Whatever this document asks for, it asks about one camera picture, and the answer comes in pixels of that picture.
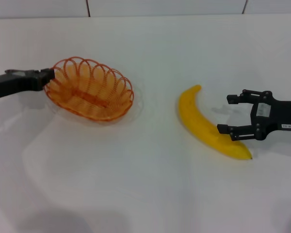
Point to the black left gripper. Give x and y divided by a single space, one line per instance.
12 83

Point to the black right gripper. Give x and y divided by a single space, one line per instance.
281 114

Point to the yellow banana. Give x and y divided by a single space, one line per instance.
198 119

